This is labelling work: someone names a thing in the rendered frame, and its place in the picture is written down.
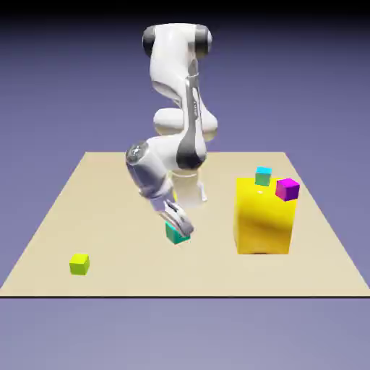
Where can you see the large yellow box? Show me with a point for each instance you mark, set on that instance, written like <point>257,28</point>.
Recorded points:
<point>263,219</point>

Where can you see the small yellow-green cube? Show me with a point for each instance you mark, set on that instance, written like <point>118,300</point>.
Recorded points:
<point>79,264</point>

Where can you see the small cyan cube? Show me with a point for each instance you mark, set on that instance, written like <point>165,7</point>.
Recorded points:
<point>263,176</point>

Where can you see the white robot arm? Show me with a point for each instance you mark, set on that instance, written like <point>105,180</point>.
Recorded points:
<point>166,72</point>

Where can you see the small green cube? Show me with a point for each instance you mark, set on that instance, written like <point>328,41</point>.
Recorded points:
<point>173,234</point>

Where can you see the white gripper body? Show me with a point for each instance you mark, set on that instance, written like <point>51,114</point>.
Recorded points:
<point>178,218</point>

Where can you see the small magenta cube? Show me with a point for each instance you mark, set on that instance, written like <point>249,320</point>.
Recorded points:
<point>286,189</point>

